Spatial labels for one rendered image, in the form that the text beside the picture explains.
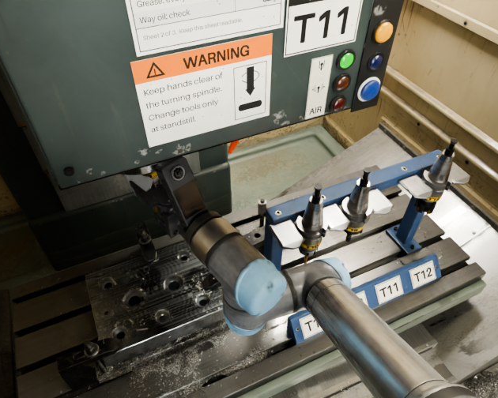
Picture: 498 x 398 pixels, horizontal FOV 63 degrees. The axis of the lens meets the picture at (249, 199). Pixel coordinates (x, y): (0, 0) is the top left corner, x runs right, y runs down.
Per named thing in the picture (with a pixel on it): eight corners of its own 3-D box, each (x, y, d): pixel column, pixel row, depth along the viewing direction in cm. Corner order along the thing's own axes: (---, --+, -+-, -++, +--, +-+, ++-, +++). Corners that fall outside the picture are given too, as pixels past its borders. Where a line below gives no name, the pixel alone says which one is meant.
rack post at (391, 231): (421, 249, 119) (458, 174, 97) (406, 255, 117) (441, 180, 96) (398, 225, 125) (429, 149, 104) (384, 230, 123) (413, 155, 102)
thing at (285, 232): (307, 245, 81) (308, 242, 81) (284, 253, 80) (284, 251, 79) (291, 220, 86) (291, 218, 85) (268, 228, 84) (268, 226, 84)
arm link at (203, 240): (202, 249, 60) (245, 221, 63) (184, 230, 62) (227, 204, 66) (205, 275, 65) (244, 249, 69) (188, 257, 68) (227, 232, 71)
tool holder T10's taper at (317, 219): (312, 211, 85) (316, 188, 80) (327, 223, 83) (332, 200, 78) (296, 220, 83) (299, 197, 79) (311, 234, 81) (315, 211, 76)
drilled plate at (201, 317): (228, 317, 100) (227, 306, 96) (107, 367, 91) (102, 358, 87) (196, 248, 114) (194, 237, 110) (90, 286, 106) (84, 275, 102)
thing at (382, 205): (397, 210, 88) (398, 208, 87) (376, 218, 86) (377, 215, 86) (376, 189, 92) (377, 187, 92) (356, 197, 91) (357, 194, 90)
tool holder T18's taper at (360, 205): (362, 197, 88) (369, 174, 83) (371, 212, 85) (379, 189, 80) (343, 200, 87) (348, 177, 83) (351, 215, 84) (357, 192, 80)
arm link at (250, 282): (250, 329, 61) (250, 303, 54) (205, 279, 66) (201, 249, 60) (288, 298, 64) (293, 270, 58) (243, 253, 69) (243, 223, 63)
